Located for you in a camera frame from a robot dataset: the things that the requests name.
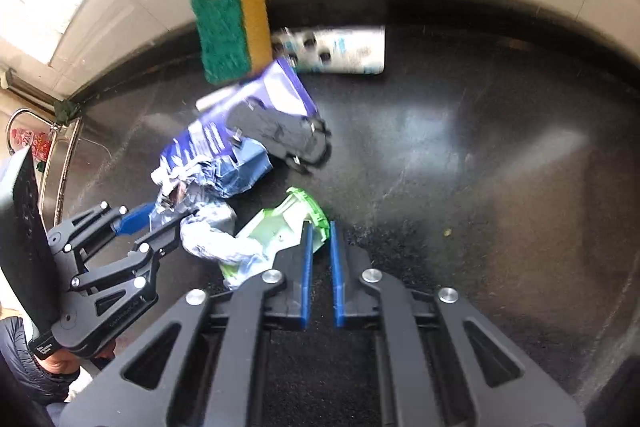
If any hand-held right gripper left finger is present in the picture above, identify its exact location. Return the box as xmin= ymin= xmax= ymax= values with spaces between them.
xmin=59 ymin=223 xmax=316 ymax=427

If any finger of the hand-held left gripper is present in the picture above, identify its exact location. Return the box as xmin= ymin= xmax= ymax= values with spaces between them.
xmin=69 ymin=221 xmax=183 ymax=297
xmin=46 ymin=201 xmax=154 ymax=259

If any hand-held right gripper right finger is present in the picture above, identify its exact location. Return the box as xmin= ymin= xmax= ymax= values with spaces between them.
xmin=329 ymin=222 xmax=587 ymax=427

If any blue foil bag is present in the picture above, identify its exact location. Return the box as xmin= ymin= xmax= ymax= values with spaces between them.
xmin=150 ymin=57 xmax=321 ymax=228

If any green and yellow sponge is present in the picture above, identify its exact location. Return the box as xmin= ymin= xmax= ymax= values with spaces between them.
xmin=189 ymin=0 xmax=273 ymax=86

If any silver pill blister pack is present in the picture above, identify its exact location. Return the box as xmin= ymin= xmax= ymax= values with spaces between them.
xmin=270 ymin=26 xmax=387 ymax=76

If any steel sink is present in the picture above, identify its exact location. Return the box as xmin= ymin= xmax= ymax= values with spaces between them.
xmin=37 ymin=117 xmax=121 ymax=233

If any crumpled white paper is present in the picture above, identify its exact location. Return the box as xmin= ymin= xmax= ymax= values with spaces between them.
xmin=179 ymin=201 xmax=273 ymax=265

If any chrome faucet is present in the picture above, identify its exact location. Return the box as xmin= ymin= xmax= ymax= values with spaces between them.
xmin=5 ymin=107 xmax=56 ymax=155

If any dark green cloth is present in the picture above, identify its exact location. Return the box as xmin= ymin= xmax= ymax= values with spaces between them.
xmin=52 ymin=98 xmax=81 ymax=125

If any black object with metal studs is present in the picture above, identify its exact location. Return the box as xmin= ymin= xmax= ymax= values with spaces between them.
xmin=225 ymin=104 xmax=332 ymax=175

